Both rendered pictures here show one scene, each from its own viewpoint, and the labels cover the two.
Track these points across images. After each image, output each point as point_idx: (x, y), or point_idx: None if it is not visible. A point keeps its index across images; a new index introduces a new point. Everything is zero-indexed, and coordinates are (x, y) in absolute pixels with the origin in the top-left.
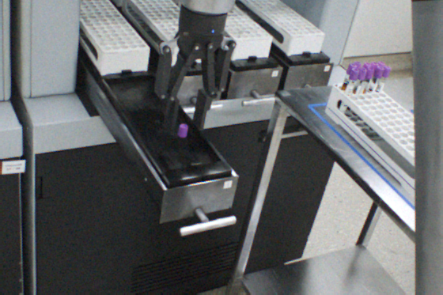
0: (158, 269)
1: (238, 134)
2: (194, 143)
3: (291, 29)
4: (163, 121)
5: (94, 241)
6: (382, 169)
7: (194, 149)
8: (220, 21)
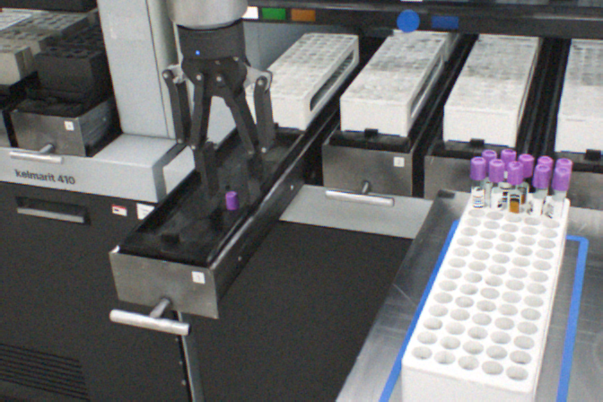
0: None
1: None
2: (230, 219)
3: (576, 109)
4: (237, 187)
5: (261, 350)
6: None
7: (218, 225)
8: (205, 39)
